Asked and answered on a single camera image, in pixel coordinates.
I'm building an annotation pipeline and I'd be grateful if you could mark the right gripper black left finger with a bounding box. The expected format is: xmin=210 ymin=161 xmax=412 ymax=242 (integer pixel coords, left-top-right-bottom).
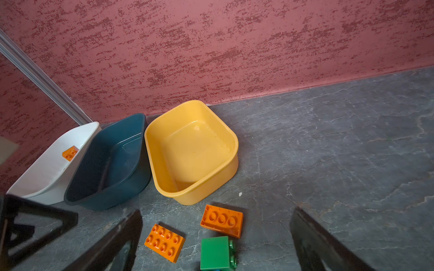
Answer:
xmin=65 ymin=210 xmax=143 ymax=271

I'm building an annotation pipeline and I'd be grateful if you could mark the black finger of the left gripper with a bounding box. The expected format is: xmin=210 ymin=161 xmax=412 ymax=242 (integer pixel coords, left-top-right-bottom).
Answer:
xmin=1 ymin=194 xmax=78 ymax=271

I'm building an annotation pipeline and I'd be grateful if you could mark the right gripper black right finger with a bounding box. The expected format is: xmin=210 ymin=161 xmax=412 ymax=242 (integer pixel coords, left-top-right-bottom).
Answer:
xmin=290 ymin=207 xmax=373 ymax=271

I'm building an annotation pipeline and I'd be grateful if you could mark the orange lego brick studs up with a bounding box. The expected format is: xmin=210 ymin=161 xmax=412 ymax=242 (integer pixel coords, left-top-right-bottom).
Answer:
xmin=144 ymin=224 xmax=185 ymax=263

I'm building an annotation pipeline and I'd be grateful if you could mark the orange lego brick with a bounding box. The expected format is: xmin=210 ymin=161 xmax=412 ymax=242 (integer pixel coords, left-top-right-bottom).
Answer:
xmin=62 ymin=146 xmax=79 ymax=161
xmin=200 ymin=204 xmax=244 ymax=239

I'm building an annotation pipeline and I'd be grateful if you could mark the green lego brick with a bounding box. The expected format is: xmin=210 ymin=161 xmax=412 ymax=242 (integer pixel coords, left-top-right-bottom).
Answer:
xmin=200 ymin=236 xmax=237 ymax=271

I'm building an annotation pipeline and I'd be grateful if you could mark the white plastic bin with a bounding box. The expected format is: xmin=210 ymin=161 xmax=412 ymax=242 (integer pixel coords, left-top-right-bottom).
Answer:
xmin=7 ymin=121 xmax=101 ymax=205

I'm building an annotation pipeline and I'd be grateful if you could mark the dark teal plastic bin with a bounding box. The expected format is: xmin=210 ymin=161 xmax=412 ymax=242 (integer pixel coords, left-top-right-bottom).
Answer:
xmin=64 ymin=114 xmax=151 ymax=211

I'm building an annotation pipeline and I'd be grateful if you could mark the yellow plastic bin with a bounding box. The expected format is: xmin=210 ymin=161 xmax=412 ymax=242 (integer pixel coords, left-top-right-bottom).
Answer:
xmin=144 ymin=100 xmax=238 ymax=206

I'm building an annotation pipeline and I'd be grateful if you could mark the aluminium corner post left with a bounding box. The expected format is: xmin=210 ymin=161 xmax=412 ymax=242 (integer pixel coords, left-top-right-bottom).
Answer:
xmin=1 ymin=31 xmax=92 ymax=125

